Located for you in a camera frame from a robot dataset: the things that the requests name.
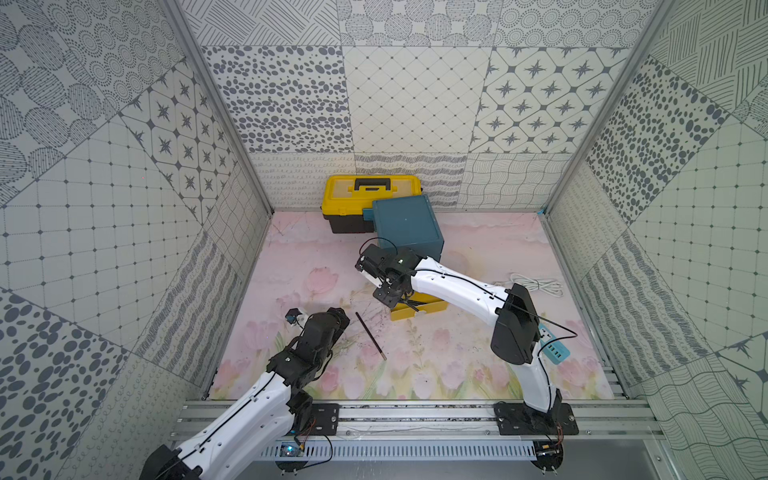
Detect black pencil cluster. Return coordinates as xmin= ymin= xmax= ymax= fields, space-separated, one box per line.
xmin=394 ymin=298 xmax=422 ymax=312
xmin=355 ymin=311 xmax=387 ymax=361

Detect yellow bottom drawer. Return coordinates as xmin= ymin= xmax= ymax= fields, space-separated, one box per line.
xmin=390 ymin=293 xmax=448 ymax=321

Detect teal drawer cabinet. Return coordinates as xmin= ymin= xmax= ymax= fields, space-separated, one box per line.
xmin=373 ymin=195 xmax=444 ymax=261

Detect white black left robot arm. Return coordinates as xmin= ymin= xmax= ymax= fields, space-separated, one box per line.
xmin=140 ymin=308 xmax=350 ymax=479

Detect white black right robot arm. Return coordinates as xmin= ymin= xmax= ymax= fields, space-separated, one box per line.
xmin=355 ymin=245 xmax=558 ymax=414

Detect yellow black toolbox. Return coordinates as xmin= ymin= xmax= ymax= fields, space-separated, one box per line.
xmin=321 ymin=175 xmax=423 ymax=234

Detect teal power strip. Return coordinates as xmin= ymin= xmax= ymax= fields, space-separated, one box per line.
xmin=539 ymin=324 xmax=571 ymax=365

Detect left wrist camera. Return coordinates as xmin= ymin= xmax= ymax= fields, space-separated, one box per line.
xmin=285 ymin=308 xmax=307 ymax=328

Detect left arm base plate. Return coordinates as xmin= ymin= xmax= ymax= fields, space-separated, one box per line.
xmin=300 ymin=403 xmax=341 ymax=437

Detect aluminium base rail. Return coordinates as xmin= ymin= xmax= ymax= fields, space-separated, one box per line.
xmin=173 ymin=400 xmax=664 ymax=442

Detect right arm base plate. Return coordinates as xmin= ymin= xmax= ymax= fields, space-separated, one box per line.
xmin=493 ymin=402 xmax=579 ymax=436

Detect white slotted cable duct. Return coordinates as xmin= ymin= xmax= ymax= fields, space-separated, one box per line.
xmin=256 ymin=440 xmax=537 ymax=462

